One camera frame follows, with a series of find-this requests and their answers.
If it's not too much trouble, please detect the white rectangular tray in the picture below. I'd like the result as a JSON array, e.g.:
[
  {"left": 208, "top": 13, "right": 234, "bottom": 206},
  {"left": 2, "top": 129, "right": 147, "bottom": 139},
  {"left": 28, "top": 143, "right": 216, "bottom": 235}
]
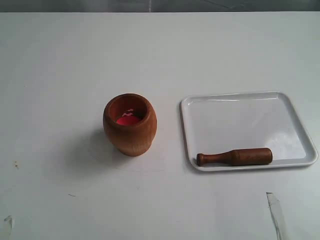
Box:
[{"left": 180, "top": 91, "right": 318, "bottom": 172}]

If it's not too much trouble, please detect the clear tape strip right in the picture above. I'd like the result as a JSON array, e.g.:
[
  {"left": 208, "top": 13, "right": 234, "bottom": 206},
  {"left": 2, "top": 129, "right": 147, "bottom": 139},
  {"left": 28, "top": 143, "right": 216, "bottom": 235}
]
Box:
[{"left": 266, "top": 192, "right": 288, "bottom": 240}]

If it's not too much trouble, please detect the wooden pestle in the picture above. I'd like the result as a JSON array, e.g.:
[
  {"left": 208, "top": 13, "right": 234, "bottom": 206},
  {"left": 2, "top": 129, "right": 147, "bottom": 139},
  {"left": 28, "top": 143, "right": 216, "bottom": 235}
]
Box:
[{"left": 196, "top": 148, "right": 273, "bottom": 167}]

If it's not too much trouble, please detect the wooden mortar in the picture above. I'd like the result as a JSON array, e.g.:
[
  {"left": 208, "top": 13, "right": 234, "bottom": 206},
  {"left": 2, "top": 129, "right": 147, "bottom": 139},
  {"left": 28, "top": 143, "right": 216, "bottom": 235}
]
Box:
[{"left": 103, "top": 93, "right": 157, "bottom": 157}]

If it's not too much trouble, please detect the clear tape piece left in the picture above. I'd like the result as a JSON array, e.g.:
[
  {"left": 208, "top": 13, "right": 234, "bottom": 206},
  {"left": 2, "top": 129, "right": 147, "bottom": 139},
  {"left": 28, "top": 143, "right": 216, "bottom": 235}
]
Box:
[{"left": 3, "top": 215, "right": 14, "bottom": 237}]

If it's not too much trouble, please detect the red object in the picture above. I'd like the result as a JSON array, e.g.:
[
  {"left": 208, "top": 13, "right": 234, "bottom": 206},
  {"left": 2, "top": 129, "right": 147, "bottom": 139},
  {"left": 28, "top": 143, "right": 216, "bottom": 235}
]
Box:
[{"left": 116, "top": 115, "right": 141, "bottom": 126}]

